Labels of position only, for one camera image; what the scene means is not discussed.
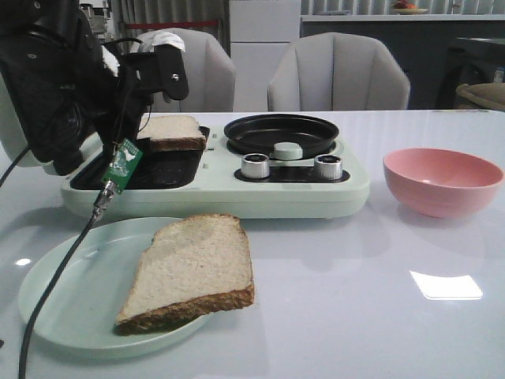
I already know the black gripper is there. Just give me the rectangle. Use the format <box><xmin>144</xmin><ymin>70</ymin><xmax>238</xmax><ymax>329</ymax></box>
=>
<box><xmin>1</xmin><ymin>7</ymin><xmax>189</xmax><ymax>174</ymax></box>

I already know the bread slice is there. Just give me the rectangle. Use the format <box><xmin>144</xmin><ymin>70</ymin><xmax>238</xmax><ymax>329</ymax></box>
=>
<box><xmin>115</xmin><ymin>214</ymin><xmax>255</xmax><ymax>335</ymax></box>
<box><xmin>137</xmin><ymin>115</ymin><xmax>206</xmax><ymax>152</ymax></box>

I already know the mint green sandwich maker lid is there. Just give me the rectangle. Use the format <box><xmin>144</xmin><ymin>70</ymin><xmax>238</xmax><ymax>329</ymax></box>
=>
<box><xmin>0</xmin><ymin>70</ymin><xmax>107</xmax><ymax>177</ymax></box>

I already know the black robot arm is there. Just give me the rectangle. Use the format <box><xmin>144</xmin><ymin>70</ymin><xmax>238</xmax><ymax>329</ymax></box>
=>
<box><xmin>1</xmin><ymin>1</ymin><xmax>189</xmax><ymax>176</ymax></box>

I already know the mint green breakfast maker base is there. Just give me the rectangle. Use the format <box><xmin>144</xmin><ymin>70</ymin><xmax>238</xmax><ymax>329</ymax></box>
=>
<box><xmin>60</xmin><ymin>114</ymin><xmax>371</xmax><ymax>221</ymax></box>

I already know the green circuit board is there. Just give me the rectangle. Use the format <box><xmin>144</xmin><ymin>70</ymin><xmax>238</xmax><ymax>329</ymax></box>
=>
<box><xmin>102</xmin><ymin>139</ymin><xmax>143</xmax><ymax>194</ymax></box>

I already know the left beige upholstered chair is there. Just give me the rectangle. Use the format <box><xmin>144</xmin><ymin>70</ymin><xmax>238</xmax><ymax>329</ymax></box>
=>
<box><xmin>130</xmin><ymin>28</ymin><xmax>235</xmax><ymax>113</ymax></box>

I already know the beige upholstered chair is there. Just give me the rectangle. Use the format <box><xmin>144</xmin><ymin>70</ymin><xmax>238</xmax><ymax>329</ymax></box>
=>
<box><xmin>267</xmin><ymin>32</ymin><xmax>410</xmax><ymax>111</ymax></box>
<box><xmin>130</xmin><ymin>28</ymin><xmax>235</xmax><ymax>113</ymax></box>

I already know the red barrier tape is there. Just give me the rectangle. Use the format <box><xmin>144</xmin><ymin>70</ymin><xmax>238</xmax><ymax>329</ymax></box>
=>
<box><xmin>123</xmin><ymin>19</ymin><xmax>220</xmax><ymax>30</ymax></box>

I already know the black round frying pan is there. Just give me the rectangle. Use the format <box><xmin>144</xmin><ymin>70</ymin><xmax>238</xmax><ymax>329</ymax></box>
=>
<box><xmin>224</xmin><ymin>114</ymin><xmax>339</xmax><ymax>159</ymax></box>

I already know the left silver control knob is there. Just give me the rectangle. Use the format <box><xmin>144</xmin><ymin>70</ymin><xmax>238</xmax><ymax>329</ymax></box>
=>
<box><xmin>241</xmin><ymin>153</ymin><xmax>270</xmax><ymax>179</ymax></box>

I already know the silver control knob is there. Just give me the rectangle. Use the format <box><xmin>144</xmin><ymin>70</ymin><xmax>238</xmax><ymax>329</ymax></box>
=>
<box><xmin>313</xmin><ymin>154</ymin><xmax>343</xmax><ymax>181</ymax></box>
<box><xmin>241</xmin><ymin>153</ymin><xmax>270</xmax><ymax>179</ymax></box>

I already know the white cabinet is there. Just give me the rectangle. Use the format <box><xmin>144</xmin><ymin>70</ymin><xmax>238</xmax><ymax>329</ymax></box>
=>
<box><xmin>229</xmin><ymin>1</ymin><xmax>301</xmax><ymax>111</ymax></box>

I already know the right beige upholstered chair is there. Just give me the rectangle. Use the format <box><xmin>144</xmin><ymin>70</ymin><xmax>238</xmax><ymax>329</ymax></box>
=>
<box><xmin>267</xmin><ymin>32</ymin><xmax>410</xmax><ymax>111</ymax></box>

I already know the right silver control knob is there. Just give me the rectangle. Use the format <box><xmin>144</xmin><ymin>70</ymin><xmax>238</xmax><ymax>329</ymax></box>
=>
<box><xmin>313</xmin><ymin>154</ymin><xmax>343</xmax><ymax>181</ymax></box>

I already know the mint green round plate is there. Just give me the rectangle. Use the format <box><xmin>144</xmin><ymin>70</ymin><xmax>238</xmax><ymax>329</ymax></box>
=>
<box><xmin>33</xmin><ymin>217</ymin><xmax>211</xmax><ymax>359</ymax></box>

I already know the fruit plate on counter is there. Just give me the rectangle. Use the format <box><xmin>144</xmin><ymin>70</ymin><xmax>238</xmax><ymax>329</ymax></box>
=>
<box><xmin>391</xmin><ymin>0</ymin><xmax>428</xmax><ymax>15</ymax></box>

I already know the dark grey counter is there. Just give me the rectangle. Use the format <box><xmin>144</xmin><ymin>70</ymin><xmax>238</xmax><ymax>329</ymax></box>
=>
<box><xmin>301</xmin><ymin>14</ymin><xmax>504</xmax><ymax>110</ymax></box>

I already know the pink plastic bowl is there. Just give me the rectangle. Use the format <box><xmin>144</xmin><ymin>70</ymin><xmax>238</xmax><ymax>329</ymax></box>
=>
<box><xmin>383</xmin><ymin>148</ymin><xmax>504</xmax><ymax>219</ymax></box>

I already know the dark washing machine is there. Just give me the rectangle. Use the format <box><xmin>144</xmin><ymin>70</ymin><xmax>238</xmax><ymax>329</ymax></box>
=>
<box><xmin>435</xmin><ymin>37</ymin><xmax>504</xmax><ymax>109</ymax></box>

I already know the black cable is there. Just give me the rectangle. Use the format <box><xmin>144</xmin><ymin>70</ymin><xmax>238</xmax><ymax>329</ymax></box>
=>
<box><xmin>0</xmin><ymin>37</ymin><xmax>145</xmax><ymax>379</ymax></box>

